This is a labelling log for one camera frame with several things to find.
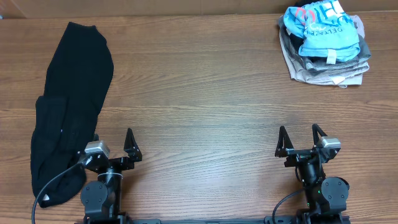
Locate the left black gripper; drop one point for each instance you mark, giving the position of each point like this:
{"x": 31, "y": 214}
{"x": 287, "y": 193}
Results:
{"x": 133, "y": 153}

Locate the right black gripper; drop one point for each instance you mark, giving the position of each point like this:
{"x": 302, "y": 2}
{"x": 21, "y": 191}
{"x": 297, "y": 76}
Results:
{"x": 283, "y": 148}

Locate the black polo shirt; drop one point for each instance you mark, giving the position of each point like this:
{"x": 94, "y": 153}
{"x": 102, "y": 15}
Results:
{"x": 76, "y": 85}

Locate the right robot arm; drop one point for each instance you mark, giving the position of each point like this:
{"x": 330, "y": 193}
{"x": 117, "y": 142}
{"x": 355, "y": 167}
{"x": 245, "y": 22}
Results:
{"x": 326, "y": 196}

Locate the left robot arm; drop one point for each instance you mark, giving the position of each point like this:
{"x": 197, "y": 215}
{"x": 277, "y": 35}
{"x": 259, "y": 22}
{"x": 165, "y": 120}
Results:
{"x": 102, "y": 198}

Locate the beige folded garment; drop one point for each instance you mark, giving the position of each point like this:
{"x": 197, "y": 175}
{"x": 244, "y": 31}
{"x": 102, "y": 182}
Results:
{"x": 336, "y": 79}

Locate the grey folded garment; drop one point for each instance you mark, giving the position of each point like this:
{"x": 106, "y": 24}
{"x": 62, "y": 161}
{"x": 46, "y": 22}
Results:
{"x": 308, "y": 69}

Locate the light blue printed t-shirt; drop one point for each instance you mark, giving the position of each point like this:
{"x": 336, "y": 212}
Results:
{"x": 326, "y": 30}

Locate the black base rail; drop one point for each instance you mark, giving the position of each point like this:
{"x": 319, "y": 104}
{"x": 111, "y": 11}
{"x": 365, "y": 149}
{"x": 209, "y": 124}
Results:
{"x": 266, "y": 220}

